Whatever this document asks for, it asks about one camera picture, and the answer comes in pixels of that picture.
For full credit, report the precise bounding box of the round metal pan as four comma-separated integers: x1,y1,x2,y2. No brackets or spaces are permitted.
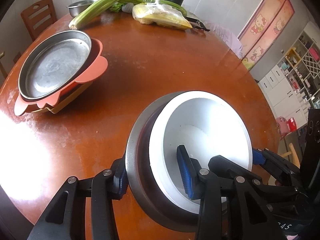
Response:
18,30,92,101

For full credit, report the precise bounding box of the stainless steel bowl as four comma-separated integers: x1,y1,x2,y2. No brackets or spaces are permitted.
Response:
125,90,228,233

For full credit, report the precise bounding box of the red instant noodle cup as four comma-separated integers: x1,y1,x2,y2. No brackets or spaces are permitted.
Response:
149,92,201,214

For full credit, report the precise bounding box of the black tray on table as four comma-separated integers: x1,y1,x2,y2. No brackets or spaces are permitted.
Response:
186,17,210,31

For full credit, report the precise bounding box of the celery bunch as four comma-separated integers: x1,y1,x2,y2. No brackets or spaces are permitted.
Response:
119,0,187,17
68,0,120,30

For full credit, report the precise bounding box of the white shelf cabinet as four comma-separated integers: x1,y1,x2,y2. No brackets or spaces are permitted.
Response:
258,21,319,128

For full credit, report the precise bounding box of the hello kitty folding screen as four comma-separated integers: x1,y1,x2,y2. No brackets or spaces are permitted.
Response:
239,0,295,70

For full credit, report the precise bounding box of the yellow plastic food bag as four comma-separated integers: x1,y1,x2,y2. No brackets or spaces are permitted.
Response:
132,2,193,30

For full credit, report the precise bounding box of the curved armrest wooden chair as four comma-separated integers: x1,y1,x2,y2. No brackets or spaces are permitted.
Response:
0,51,8,79

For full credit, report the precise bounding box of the yellow shell-shaped plate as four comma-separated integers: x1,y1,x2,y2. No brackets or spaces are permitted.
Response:
31,81,93,114

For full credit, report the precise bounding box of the steel basin at back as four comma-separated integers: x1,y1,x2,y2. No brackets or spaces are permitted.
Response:
67,0,99,18

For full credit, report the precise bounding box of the light wooden chair right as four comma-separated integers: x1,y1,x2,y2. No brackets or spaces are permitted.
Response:
280,143,300,168

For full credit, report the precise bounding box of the red children stool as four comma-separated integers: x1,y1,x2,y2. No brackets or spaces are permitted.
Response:
287,118,297,132

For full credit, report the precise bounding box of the wall power socket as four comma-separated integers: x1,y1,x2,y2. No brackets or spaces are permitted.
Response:
13,52,21,64

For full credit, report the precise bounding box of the wooden slat-back chair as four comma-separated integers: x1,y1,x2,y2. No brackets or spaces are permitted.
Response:
21,0,57,41

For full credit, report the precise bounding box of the orange bear-shaped plate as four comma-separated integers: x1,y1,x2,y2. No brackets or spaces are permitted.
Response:
14,38,108,116

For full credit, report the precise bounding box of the pink children stool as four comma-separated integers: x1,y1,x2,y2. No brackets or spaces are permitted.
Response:
276,116,290,136

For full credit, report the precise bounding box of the pink cloth on chair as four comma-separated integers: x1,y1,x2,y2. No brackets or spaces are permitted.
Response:
208,23,243,59

